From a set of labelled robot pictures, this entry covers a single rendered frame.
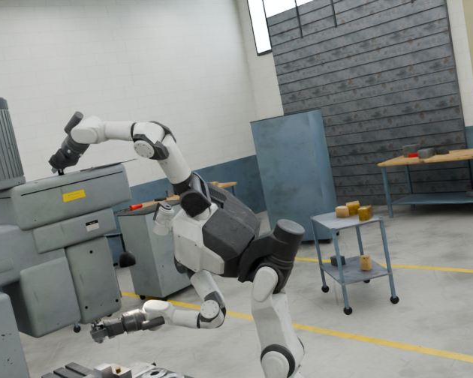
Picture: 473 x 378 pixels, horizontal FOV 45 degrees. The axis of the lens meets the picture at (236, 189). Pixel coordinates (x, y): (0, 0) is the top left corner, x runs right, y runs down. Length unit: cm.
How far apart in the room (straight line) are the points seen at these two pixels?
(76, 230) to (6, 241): 26
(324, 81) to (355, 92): 70
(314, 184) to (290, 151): 58
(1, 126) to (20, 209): 30
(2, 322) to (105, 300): 46
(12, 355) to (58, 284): 31
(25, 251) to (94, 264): 28
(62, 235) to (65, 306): 26
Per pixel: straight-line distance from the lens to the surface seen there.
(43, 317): 222
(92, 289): 231
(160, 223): 239
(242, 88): 1191
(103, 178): 229
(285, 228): 214
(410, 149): 933
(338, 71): 1055
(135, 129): 206
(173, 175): 210
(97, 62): 1009
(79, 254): 228
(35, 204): 217
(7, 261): 216
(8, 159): 219
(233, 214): 230
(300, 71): 1109
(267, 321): 230
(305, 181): 815
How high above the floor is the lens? 197
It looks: 7 degrees down
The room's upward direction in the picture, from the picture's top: 11 degrees counter-clockwise
